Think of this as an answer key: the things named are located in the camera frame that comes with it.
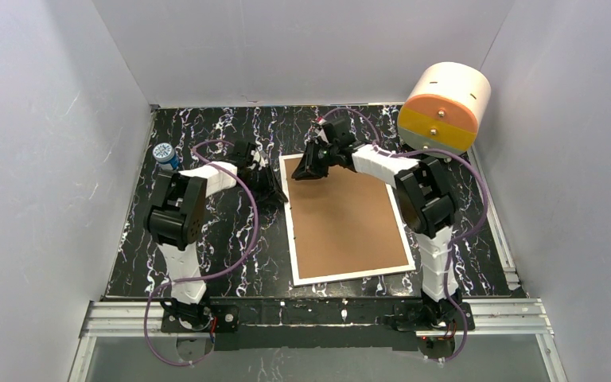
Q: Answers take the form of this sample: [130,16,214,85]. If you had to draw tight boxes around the small blue lidded jar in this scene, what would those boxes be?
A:
[152,142,180,171]

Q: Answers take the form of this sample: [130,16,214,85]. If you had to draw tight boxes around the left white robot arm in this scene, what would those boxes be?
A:
[144,140,288,304]

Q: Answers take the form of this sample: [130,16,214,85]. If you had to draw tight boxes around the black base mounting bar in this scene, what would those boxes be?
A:
[158,297,476,356]

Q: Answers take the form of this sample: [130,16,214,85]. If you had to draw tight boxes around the aluminium rail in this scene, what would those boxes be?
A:
[68,298,567,381]

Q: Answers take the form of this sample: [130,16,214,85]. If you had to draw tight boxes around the white cylindrical drawer unit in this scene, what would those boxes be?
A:
[397,62,492,155]

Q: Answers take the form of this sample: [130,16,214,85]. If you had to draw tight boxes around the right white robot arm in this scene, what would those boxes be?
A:
[291,117,461,304]

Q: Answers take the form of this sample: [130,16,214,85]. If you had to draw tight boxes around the white picture frame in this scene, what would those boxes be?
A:
[278,153,417,288]

